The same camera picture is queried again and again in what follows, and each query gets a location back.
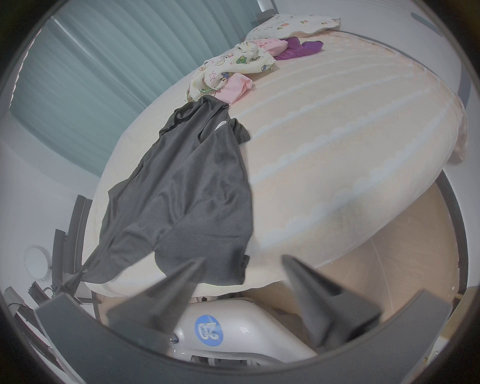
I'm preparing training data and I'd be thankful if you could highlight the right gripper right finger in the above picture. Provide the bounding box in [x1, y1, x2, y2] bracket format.
[281, 255, 383, 356]

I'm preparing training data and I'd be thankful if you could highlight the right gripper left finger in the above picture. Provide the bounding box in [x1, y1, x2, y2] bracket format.
[107, 257, 208, 341]

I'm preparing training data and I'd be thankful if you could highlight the black T-shirt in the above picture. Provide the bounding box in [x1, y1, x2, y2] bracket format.
[80, 94, 252, 287]

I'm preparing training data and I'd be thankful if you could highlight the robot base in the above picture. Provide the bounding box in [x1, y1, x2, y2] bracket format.
[165, 298, 319, 368]

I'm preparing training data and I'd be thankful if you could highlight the round white mirror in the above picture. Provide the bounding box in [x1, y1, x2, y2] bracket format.
[24, 245, 52, 281]

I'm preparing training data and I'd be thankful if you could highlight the bed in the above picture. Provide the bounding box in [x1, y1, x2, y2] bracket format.
[80, 0, 474, 299]

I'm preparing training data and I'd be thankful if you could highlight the blue-green curtain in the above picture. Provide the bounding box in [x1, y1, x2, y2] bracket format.
[9, 22, 151, 179]
[52, 0, 276, 113]

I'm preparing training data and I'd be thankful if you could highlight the pink garment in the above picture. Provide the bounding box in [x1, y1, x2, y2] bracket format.
[259, 37, 289, 58]
[219, 73, 256, 105]

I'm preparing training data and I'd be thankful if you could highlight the white printed garment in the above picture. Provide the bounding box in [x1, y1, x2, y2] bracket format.
[186, 37, 276, 102]

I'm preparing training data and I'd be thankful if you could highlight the purple garment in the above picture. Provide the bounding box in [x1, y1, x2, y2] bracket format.
[274, 36, 324, 61]

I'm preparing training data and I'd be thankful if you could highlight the white printed pillow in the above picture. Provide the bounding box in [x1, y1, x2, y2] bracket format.
[245, 14, 341, 42]

